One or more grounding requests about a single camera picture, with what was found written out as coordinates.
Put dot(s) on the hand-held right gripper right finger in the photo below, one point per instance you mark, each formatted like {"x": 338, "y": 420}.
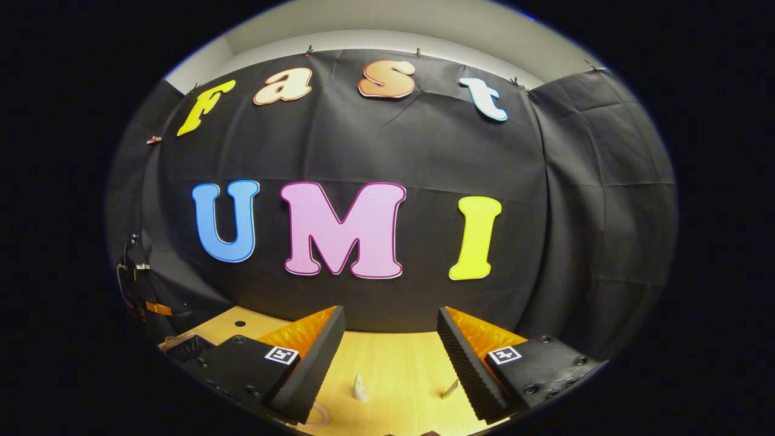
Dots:
{"x": 466, "y": 369}

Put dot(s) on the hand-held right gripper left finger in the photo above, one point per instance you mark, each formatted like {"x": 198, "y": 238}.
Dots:
{"x": 309, "y": 369}

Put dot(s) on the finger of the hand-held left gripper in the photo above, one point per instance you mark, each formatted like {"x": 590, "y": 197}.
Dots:
{"x": 158, "y": 309}

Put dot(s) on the pink suitcase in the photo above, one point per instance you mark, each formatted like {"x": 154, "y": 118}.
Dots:
{"x": 191, "y": 350}

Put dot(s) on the white skin care tube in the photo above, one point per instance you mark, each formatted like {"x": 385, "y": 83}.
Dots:
{"x": 359, "y": 389}

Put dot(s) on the black backdrop cloth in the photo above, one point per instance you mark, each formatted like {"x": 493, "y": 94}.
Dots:
{"x": 424, "y": 157}

